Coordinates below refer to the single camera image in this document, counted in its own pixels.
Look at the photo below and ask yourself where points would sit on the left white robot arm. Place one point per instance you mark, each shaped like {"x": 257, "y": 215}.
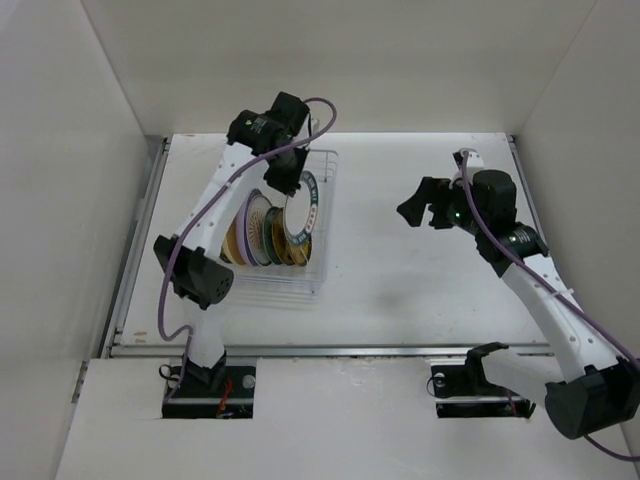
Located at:
{"x": 268, "y": 148}

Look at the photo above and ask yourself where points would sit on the beige orange plate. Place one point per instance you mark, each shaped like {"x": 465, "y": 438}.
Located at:
{"x": 230, "y": 246}

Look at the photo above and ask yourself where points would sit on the white wire dish rack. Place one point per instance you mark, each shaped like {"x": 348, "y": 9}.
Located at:
{"x": 281, "y": 242}

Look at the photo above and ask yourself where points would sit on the purple rimmed patterned plate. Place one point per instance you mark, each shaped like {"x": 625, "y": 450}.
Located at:
{"x": 251, "y": 229}

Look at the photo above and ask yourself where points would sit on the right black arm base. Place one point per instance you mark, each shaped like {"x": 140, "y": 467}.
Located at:
{"x": 457, "y": 398}

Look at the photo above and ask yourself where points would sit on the dark green rimmed plate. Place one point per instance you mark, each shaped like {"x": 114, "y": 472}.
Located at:
{"x": 268, "y": 240}

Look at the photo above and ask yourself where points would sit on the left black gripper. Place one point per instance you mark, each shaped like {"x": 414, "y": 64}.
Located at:
{"x": 288, "y": 185}

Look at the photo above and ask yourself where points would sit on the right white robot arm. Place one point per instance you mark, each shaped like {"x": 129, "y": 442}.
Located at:
{"x": 595, "y": 385}

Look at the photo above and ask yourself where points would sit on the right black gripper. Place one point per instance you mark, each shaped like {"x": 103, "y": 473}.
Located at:
{"x": 435, "y": 192}

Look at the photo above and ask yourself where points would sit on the yellow patterned small plate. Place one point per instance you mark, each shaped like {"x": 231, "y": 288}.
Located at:
{"x": 301, "y": 254}

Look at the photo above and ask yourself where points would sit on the aluminium table front rail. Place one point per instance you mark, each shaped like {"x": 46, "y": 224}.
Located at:
{"x": 292, "y": 351}

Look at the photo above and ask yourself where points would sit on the white plate dark lettered rim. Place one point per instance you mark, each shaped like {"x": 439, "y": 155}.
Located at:
{"x": 301, "y": 210}

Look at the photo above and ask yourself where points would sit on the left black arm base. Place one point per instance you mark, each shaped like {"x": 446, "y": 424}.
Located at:
{"x": 225, "y": 392}

